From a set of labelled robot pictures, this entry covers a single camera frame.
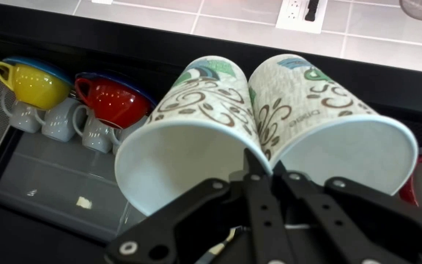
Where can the grey mug right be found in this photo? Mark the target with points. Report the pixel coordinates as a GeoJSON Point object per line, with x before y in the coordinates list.
{"type": "Point", "coordinates": [94, 134]}

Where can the patterned paper cup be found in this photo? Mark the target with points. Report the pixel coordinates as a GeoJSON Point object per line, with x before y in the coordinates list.
{"type": "Point", "coordinates": [203, 128]}
{"type": "Point", "coordinates": [311, 124]}

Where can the white wall outlet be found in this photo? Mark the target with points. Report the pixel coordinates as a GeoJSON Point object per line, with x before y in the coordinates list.
{"type": "Point", "coordinates": [302, 16]}

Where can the grey mug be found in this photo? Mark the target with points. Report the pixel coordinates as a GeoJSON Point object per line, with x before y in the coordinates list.
{"type": "Point", "coordinates": [59, 123]}
{"type": "Point", "coordinates": [94, 134]}
{"type": "Point", "coordinates": [21, 115]}

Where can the grey mug left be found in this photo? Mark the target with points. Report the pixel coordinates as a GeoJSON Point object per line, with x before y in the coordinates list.
{"type": "Point", "coordinates": [21, 115]}

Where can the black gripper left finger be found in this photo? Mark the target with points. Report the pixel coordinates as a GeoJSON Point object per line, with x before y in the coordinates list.
{"type": "Point", "coordinates": [269, 236]}

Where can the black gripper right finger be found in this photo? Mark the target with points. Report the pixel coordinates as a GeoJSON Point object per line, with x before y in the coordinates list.
{"type": "Point", "coordinates": [311, 211]}

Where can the yellow cup on shelf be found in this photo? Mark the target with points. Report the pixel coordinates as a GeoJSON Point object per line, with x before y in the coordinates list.
{"type": "Point", "coordinates": [34, 83]}

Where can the grey mug middle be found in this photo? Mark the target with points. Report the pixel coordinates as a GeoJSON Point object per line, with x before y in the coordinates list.
{"type": "Point", "coordinates": [59, 123]}

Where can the red cup on shelf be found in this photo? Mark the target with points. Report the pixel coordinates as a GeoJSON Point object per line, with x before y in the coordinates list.
{"type": "Point", "coordinates": [113, 102]}

